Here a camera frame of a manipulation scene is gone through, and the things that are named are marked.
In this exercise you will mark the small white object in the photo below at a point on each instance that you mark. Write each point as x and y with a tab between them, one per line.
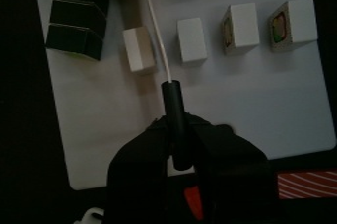
93	216

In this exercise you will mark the white cutting board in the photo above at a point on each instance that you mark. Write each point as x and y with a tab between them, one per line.
245	103

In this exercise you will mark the red toy food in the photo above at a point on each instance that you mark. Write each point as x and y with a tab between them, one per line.
194	201

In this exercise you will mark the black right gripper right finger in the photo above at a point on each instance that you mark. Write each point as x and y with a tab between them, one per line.
237	175

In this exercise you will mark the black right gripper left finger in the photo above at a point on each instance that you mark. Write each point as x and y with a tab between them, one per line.
137	175

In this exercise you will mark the red white striped salmon piece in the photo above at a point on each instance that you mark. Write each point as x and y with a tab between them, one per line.
306	184

